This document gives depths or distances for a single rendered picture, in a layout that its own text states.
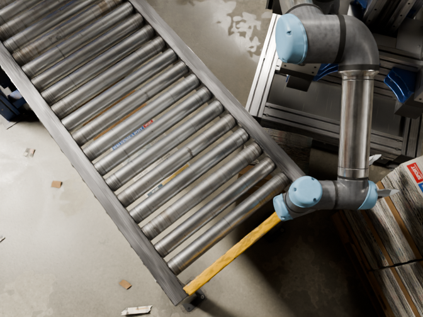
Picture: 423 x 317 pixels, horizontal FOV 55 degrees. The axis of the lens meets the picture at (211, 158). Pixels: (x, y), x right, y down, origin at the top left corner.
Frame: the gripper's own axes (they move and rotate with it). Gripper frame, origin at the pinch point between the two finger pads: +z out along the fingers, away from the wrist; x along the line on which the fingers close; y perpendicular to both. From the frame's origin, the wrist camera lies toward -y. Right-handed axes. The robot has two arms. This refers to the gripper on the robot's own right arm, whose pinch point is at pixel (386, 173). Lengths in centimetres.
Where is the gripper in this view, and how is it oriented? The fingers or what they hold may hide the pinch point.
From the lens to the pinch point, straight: 130.6
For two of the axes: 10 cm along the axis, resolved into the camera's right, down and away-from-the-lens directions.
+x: -3.2, -8.9, 3.2
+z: 9.5, -3.0, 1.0
